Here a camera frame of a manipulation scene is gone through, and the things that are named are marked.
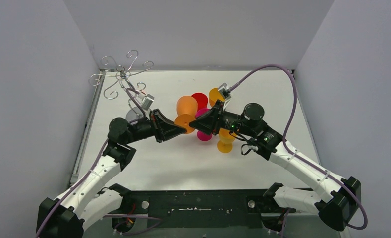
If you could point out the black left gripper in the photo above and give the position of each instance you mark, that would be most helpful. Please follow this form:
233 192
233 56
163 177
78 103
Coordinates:
155 125

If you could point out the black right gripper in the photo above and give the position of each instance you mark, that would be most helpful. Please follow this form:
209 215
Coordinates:
209 121

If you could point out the pink wine glass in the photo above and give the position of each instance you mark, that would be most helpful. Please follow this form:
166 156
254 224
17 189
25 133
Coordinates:
201 135

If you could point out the red wine glass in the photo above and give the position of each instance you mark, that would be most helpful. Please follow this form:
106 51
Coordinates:
201 99

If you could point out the orange wine glass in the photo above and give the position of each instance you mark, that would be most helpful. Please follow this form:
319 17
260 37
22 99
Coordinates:
186 108

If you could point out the yellow wine glass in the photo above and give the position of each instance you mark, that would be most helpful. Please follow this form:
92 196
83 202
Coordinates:
215 95
225 143

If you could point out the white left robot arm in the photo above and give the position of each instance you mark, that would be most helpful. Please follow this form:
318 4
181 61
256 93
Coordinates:
73 211

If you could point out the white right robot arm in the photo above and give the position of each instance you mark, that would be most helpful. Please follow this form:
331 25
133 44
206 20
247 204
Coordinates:
333 198

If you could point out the chrome wine glass rack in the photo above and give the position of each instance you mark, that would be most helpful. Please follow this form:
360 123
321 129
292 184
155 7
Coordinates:
122 78

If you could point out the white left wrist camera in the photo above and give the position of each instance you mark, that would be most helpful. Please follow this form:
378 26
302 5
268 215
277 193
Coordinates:
146 101

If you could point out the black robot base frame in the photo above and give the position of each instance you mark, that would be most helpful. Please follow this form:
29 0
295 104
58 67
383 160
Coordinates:
248 208

